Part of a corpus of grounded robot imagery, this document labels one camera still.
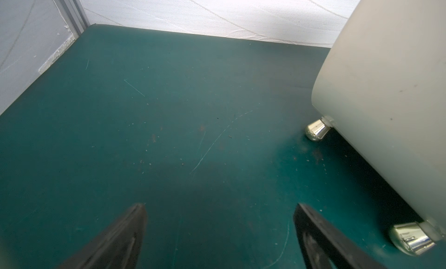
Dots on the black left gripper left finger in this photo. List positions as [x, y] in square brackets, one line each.
[117, 247]

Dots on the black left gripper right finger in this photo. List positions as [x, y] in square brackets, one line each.
[323, 246]

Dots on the cream round drawer cabinet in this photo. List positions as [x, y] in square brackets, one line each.
[383, 88]

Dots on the chrome cabinet foot front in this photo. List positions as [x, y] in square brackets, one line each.
[415, 238]

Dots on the chrome cabinet foot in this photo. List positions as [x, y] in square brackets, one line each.
[415, 238]
[317, 130]

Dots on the chrome cabinet foot rear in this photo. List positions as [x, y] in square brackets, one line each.
[317, 130]

